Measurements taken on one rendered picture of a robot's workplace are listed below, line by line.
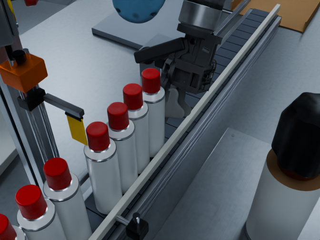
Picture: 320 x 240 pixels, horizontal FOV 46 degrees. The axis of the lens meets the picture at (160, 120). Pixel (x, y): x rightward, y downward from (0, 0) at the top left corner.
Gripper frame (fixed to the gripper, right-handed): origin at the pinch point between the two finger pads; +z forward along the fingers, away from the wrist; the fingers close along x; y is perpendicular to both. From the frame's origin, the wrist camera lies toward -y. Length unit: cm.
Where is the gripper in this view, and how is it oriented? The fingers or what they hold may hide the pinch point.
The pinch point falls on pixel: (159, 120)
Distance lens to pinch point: 78.4
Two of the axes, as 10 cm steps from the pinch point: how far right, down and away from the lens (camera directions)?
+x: 4.5, -1.7, 8.8
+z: -2.6, 9.2, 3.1
